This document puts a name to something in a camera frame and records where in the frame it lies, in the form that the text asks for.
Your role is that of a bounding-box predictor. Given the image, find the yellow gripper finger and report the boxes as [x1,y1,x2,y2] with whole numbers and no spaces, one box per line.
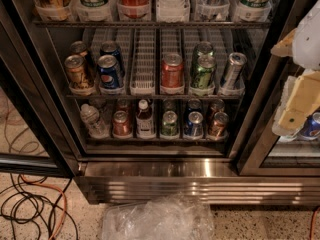
[272,71,320,136]
[271,29,296,57]

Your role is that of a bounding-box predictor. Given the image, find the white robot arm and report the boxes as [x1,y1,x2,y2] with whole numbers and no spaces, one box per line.
[271,0,320,136]

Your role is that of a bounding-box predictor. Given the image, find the blue can right compartment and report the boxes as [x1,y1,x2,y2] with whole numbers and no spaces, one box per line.
[299,111,320,140]

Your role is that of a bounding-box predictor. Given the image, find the silver soda can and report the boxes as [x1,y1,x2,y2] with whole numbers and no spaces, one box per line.
[220,52,247,89]

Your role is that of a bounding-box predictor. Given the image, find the green soda can rear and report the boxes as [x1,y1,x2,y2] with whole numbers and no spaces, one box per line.
[192,41,214,64]

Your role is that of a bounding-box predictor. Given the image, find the green soda can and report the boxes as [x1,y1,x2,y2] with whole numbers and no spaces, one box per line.
[191,55,216,89]
[192,41,214,64]

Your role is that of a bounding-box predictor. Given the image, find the green soda can front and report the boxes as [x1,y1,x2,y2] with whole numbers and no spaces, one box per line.
[191,55,216,89]

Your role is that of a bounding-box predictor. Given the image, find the copper can bottom front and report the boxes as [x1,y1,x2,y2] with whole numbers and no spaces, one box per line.
[208,112,229,137]

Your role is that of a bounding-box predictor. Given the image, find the blue can bottom front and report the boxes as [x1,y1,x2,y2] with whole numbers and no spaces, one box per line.
[184,111,203,138]

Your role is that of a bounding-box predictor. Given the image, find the green can bottom front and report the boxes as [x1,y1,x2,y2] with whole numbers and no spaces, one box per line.
[161,110,178,136]

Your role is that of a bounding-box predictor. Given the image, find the stainless steel fridge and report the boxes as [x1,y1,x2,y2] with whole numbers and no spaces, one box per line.
[0,0,320,206]

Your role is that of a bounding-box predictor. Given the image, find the white empty can tray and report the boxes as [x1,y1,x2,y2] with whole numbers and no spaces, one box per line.
[130,29,156,95]

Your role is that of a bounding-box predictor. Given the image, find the blue pepsi can rear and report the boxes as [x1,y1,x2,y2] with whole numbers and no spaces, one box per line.
[100,40,125,76]

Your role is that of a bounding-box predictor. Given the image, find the blue pepsi can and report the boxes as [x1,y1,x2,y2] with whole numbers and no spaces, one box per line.
[97,55,124,89]
[100,40,125,76]

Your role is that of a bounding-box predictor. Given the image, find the blue pepsi can front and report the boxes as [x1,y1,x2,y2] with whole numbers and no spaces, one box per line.
[97,55,124,89]

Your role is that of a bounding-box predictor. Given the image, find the red can bottom front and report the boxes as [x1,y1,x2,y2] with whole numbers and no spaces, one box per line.
[113,110,131,136]

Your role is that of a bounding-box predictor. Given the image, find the gold brown can rear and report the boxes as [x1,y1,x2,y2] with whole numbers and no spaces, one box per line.
[70,41,95,75]

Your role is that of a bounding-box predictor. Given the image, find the gold brown can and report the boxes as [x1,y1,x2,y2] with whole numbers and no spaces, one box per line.
[70,41,95,75]
[64,54,93,89]

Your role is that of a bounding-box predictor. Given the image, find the gold brown can front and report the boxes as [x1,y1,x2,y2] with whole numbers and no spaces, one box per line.
[64,54,93,89]

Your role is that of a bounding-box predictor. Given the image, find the open glass fridge door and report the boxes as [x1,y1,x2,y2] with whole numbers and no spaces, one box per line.
[0,25,72,178]

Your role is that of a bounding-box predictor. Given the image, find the dark juice bottle white cap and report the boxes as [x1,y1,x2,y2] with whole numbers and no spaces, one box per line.
[136,99,155,139]

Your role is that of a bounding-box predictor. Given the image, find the clear plastic bag bin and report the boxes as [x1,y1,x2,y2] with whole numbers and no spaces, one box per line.
[102,194,214,240]

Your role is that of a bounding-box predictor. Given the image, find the clear water bottle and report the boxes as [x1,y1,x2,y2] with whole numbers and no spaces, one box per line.
[80,104,109,139]

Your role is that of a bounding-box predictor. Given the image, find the orange cable right floor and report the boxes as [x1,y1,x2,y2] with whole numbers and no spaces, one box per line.
[309,206,320,240]

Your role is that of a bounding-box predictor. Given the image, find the orange cable on floor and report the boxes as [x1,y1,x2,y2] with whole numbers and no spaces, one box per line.
[19,173,68,240]

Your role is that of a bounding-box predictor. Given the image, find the black cables on floor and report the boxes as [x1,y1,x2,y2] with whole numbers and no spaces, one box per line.
[0,172,79,240]

